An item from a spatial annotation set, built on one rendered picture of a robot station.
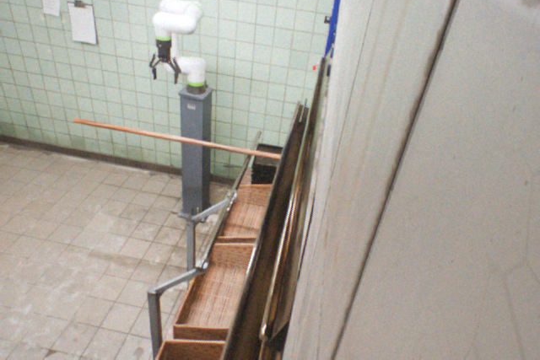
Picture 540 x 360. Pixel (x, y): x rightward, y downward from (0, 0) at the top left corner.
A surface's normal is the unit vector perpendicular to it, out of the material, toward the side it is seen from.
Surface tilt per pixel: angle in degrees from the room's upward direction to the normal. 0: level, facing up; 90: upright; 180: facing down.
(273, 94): 90
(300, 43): 90
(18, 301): 0
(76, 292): 0
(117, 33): 90
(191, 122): 90
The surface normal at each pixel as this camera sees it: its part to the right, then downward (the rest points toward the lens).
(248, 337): 0.30, -0.78
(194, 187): -0.24, 0.51
